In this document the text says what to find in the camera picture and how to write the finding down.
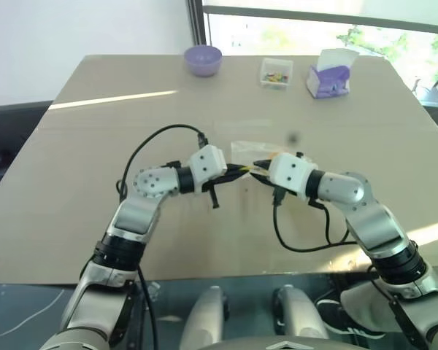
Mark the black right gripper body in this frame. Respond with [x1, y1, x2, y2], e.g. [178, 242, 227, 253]
[263, 161, 278, 190]

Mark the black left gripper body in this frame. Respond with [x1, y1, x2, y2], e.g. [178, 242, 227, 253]
[201, 174, 231, 211]

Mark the clear yellow-zipper plastic bag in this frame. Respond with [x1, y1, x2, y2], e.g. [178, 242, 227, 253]
[230, 140, 314, 173]

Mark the clear box of coloured clips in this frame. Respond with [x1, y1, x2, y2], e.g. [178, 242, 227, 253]
[259, 57, 294, 90]

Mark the purple tissue box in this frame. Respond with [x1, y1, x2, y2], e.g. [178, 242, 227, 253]
[306, 48, 360, 100]

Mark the purple bowl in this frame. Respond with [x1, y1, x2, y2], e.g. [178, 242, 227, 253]
[184, 44, 223, 77]

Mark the silver left robot thigh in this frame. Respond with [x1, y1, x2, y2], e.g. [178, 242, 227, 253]
[178, 286, 229, 350]

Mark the silver robot thigh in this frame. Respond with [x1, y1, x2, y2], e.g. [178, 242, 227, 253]
[178, 286, 229, 350]
[273, 284, 329, 341]

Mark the silver right robot thigh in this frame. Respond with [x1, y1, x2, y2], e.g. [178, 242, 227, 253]
[273, 284, 329, 341]

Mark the black white-striped sneaker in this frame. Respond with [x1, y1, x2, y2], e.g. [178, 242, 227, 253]
[315, 299, 386, 340]

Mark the grey trouser leg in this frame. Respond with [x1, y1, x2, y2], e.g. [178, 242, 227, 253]
[341, 279, 392, 329]

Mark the silver robot torso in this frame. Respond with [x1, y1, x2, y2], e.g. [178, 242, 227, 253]
[218, 335, 355, 350]

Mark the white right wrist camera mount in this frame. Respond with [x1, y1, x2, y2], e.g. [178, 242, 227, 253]
[268, 152, 318, 201]

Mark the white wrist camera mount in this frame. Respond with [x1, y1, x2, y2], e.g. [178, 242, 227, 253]
[268, 152, 318, 201]
[187, 144, 228, 193]

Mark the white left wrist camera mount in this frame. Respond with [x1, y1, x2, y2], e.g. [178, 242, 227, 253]
[187, 144, 228, 193]

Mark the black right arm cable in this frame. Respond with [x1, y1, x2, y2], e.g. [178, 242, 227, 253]
[272, 187, 359, 253]

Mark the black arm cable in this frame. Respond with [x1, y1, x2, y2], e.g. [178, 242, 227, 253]
[115, 124, 210, 201]
[272, 187, 359, 253]

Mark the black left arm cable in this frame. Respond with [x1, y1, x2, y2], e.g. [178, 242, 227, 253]
[115, 124, 210, 201]

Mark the dark window frame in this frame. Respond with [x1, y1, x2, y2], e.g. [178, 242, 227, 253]
[188, 0, 438, 55]

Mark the thin white floor cable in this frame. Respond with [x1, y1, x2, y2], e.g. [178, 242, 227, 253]
[7, 287, 65, 329]

